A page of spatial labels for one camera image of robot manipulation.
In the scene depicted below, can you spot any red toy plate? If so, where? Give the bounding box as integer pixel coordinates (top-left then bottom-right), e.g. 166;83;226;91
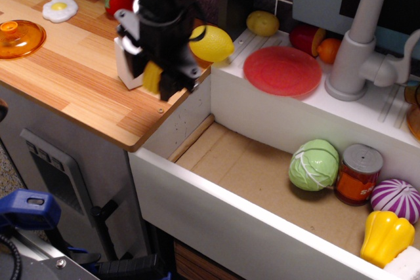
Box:
243;47;322;97

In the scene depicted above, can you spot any orange transparent pot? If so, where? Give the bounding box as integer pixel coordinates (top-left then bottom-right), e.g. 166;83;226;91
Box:
404;84;420;140

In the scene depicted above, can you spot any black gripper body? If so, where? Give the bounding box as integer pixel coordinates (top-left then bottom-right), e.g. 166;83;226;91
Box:
114;0;202;92

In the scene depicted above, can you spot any yellow toy corn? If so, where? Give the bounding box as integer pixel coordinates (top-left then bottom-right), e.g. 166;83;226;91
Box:
142;61;163;94

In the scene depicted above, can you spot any green toy cabbage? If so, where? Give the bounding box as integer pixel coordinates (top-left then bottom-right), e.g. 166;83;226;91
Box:
289;139;339;191

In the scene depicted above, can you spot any blue clamp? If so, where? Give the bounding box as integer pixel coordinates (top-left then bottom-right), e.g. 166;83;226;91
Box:
1;189;62;231

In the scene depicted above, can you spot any yellow toy lemon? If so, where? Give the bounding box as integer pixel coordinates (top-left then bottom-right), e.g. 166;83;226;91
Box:
189;25;235;62

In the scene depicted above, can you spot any yellow toy bell pepper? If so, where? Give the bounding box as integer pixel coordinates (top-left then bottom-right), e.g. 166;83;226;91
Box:
360;210;415;268

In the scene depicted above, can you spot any orange toy soup can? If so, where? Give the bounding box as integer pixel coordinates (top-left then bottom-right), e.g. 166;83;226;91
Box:
334;144;383;206

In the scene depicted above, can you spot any toy fried egg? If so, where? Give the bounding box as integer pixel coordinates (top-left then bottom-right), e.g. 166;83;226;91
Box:
42;0;79;23

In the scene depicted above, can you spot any red toy strawberry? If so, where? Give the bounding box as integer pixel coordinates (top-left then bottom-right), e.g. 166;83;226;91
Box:
104;0;133;16

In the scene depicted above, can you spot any yellow toy potato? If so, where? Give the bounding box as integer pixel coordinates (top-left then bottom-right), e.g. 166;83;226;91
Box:
246;10;280;37

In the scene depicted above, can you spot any white salt shaker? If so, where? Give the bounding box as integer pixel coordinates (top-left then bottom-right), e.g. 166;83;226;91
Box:
114;37;143;90

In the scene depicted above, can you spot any toy orange fruit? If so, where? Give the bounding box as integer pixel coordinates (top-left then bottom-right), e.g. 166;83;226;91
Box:
317;38;341;64

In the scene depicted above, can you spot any grey toy oven door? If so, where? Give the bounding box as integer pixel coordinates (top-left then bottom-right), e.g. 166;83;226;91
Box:
20;129;95;227

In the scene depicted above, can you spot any orange transparent pot lid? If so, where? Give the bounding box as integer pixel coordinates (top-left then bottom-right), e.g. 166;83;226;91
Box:
1;20;47;60

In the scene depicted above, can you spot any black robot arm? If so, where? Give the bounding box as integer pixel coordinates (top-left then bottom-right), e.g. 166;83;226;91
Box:
114;0;206;101

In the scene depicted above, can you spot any purple striped toy onion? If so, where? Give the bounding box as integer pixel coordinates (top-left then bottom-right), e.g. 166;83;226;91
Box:
370;179;419;224

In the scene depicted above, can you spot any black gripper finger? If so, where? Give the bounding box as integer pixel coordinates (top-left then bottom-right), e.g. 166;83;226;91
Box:
159;71;183;102
123;47;150;78

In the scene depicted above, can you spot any red toy apple half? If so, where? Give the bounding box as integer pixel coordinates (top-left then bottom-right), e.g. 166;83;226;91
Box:
289;24;326;57

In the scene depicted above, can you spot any grey toy faucet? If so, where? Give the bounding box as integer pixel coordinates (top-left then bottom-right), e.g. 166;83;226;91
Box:
325;0;419;102

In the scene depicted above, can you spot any black braided cable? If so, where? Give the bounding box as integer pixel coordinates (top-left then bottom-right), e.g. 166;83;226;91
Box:
0;233;22;280

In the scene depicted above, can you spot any white sponge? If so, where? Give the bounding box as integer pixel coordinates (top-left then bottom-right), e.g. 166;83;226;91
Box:
384;246;419;280

